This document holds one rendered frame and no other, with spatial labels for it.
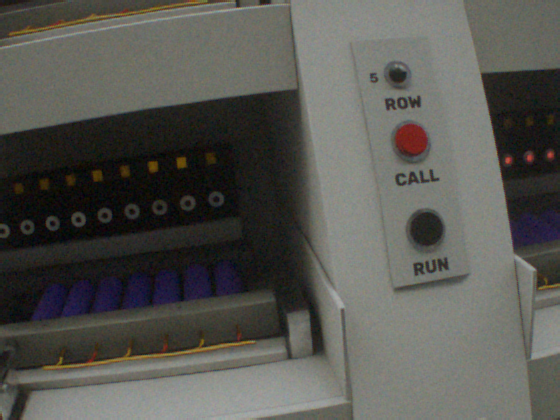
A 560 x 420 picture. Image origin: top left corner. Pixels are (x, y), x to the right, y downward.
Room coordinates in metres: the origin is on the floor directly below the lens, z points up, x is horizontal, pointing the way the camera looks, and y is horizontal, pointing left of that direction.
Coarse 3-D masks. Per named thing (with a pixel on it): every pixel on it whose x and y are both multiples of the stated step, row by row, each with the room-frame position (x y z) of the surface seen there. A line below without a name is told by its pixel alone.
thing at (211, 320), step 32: (64, 320) 0.36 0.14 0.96; (96, 320) 0.36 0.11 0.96; (128, 320) 0.35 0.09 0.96; (160, 320) 0.36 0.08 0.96; (192, 320) 0.36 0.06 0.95; (224, 320) 0.36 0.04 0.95; (256, 320) 0.37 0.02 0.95; (0, 352) 0.35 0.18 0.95; (32, 352) 0.35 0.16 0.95; (64, 352) 0.35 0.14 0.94; (96, 352) 0.34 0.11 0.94; (128, 352) 0.34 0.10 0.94; (160, 352) 0.34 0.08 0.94; (192, 352) 0.35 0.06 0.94
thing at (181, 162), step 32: (128, 160) 0.44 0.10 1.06; (160, 160) 0.44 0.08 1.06; (192, 160) 0.45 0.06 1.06; (224, 160) 0.45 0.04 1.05; (0, 192) 0.43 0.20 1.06; (32, 192) 0.43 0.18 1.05; (64, 192) 0.44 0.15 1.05; (96, 192) 0.44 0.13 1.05; (128, 192) 0.45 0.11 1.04; (160, 192) 0.45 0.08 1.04; (192, 192) 0.45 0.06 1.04; (224, 192) 0.46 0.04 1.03; (64, 224) 0.45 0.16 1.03; (96, 224) 0.45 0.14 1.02; (128, 224) 0.46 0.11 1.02; (160, 224) 0.46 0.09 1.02
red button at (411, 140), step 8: (400, 128) 0.30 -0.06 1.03; (408, 128) 0.30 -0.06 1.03; (416, 128) 0.30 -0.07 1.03; (400, 136) 0.30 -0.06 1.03; (408, 136) 0.30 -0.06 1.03; (416, 136) 0.30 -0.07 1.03; (424, 136) 0.30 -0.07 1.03; (400, 144) 0.30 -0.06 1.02; (408, 144) 0.30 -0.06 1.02; (416, 144) 0.30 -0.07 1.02; (424, 144) 0.30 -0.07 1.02; (408, 152) 0.30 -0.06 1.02; (416, 152) 0.30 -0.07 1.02
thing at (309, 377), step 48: (96, 240) 0.45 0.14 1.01; (144, 240) 0.46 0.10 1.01; (192, 240) 0.46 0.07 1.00; (288, 240) 0.44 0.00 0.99; (288, 288) 0.37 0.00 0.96; (288, 336) 0.34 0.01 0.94; (336, 336) 0.30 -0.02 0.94; (96, 384) 0.33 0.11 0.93; (144, 384) 0.33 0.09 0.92; (192, 384) 0.33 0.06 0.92; (240, 384) 0.33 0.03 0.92; (288, 384) 0.32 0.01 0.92; (336, 384) 0.32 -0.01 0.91
